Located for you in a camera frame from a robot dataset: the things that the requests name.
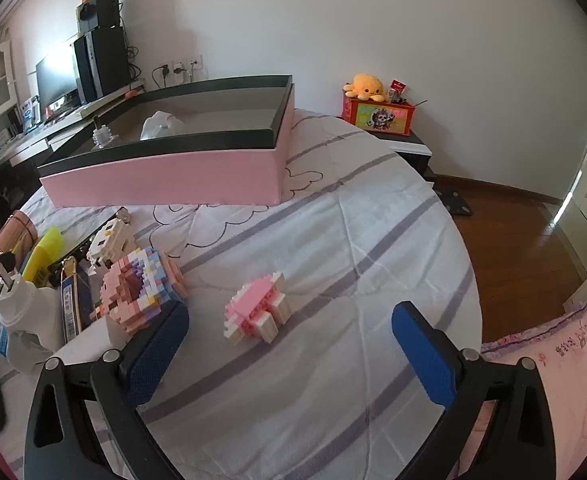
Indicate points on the black box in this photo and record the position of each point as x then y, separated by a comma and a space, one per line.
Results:
100, 12

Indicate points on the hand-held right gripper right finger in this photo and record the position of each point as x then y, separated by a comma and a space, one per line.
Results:
423, 360

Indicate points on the black floor scale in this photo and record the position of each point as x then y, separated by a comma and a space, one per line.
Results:
454, 202

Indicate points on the small clear pump bottle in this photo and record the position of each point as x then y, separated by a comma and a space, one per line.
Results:
103, 136

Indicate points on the wall outlets with plugs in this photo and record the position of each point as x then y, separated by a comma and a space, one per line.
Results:
178, 67

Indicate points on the long printed carton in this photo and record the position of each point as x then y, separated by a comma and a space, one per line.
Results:
72, 300

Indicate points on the pink block figure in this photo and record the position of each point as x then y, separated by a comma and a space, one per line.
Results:
253, 310

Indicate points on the crumpled white tissue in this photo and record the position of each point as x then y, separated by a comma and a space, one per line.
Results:
159, 124

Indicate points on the pastel multicolour block figure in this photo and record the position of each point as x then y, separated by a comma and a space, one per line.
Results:
133, 285

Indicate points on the pink roll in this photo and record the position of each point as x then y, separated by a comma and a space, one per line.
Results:
15, 230

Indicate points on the yellow octopus plush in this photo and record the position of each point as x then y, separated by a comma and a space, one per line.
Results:
364, 86

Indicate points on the black and white nightstand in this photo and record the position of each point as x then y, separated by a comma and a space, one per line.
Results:
413, 147

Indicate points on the computer monitor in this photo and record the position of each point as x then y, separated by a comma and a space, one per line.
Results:
55, 77

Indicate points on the blue printed box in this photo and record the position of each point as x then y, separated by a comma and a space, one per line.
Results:
30, 112

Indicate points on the white block cat figure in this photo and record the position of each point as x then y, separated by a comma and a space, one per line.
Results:
110, 240

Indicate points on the striped white bed sheet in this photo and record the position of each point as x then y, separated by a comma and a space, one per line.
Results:
353, 260

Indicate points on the blue and white packet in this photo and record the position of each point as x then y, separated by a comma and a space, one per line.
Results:
4, 345

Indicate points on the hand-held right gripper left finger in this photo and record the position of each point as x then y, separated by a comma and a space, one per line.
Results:
157, 352

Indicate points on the black computer tower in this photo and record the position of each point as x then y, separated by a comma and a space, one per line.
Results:
102, 65

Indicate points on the small red sign ornament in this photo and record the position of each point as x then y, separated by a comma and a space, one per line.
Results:
397, 90

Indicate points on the pink box with dark inside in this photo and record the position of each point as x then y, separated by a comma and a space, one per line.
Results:
173, 175

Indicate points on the white plastic bag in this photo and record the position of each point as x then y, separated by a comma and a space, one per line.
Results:
40, 345

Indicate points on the pink blanket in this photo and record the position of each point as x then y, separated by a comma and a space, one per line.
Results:
568, 360

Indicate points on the white desk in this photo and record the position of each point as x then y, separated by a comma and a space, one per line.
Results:
68, 115

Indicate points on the red printed tin box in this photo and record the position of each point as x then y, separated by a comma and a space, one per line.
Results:
379, 116

